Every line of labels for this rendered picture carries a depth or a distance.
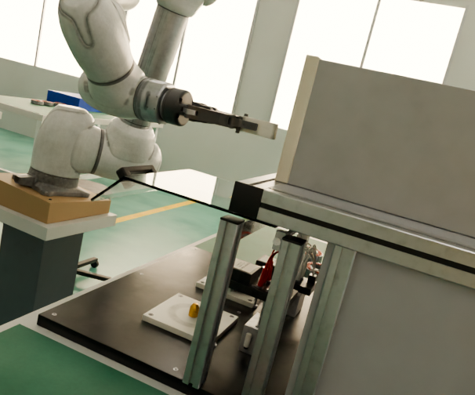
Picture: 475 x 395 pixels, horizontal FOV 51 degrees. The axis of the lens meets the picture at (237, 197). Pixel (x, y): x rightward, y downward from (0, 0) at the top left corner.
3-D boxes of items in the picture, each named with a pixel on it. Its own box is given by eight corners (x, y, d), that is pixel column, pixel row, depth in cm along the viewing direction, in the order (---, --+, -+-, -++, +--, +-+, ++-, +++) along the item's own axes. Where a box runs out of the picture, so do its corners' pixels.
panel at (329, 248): (274, 426, 74) (327, 240, 68) (343, 298, 135) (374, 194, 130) (281, 429, 74) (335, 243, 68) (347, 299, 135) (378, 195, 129)
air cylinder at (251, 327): (237, 349, 94) (244, 324, 93) (250, 335, 101) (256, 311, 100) (262, 360, 93) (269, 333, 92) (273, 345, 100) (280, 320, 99)
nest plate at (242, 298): (195, 286, 119) (196, 281, 119) (219, 271, 133) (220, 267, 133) (252, 308, 115) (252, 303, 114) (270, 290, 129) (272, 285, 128)
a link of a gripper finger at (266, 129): (244, 116, 97) (243, 115, 96) (277, 124, 94) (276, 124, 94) (241, 131, 97) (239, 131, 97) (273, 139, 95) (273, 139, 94)
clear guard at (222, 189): (89, 201, 84) (96, 167, 83) (161, 188, 106) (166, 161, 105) (266, 262, 74) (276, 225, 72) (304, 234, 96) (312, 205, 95)
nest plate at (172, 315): (141, 320, 97) (143, 313, 97) (177, 297, 111) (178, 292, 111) (208, 349, 92) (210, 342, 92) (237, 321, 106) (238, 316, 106)
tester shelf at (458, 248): (227, 210, 72) (234, 180, 71) (320, 179, 135) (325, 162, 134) (563, 318, 58) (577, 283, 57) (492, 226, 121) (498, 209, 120)
